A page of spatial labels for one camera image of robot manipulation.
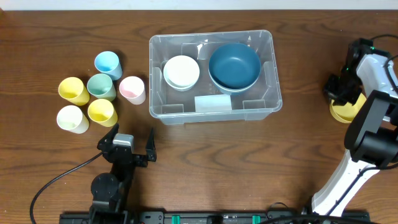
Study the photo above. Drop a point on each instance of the beige large bowl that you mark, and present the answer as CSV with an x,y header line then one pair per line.
x,y
241,81

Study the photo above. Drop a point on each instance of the dark blue bowl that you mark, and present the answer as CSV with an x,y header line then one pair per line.
x,y
234,56
230,91

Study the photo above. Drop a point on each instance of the pink cup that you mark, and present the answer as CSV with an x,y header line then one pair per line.
x,y
133,89

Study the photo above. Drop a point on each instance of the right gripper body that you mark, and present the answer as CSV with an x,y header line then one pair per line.
x,y
346,86

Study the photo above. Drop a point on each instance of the light grey small bowl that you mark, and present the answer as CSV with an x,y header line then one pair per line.
x,y
180,88

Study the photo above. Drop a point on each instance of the white small bowl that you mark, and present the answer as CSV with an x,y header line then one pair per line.
x,y
181,70

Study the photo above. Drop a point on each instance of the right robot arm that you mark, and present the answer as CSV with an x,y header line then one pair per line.
x,y
369,148

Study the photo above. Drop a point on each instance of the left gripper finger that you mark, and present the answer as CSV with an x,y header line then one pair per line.
x,y
150,147
106,142

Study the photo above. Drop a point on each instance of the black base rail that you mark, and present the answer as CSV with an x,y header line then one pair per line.
x,y
180,218

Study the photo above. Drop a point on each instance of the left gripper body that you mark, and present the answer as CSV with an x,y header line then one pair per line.
x,y
140,162

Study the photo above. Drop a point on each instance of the cream white cup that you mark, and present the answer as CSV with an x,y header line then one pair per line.
x,y
72,119

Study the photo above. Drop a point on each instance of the green cup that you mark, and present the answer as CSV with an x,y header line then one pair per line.
x,y
101,86

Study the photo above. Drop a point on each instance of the yellow cup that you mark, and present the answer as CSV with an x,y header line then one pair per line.
x,y
103,112
73,90

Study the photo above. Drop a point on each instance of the light blue cup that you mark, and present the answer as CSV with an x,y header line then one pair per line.
x,y
108,62

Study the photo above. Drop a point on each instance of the clear plastic storage container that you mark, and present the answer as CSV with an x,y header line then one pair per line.
x,y
178,107

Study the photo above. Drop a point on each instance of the yellow cup near front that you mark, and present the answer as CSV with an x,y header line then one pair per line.
x,y
103,112

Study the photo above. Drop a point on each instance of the yellow cup far left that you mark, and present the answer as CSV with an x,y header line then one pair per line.
x,y
73,90

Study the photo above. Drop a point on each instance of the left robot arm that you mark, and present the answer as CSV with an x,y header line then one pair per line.
x,y
110,190

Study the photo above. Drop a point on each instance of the yellow small bowl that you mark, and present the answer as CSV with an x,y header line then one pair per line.
x,y
346,113

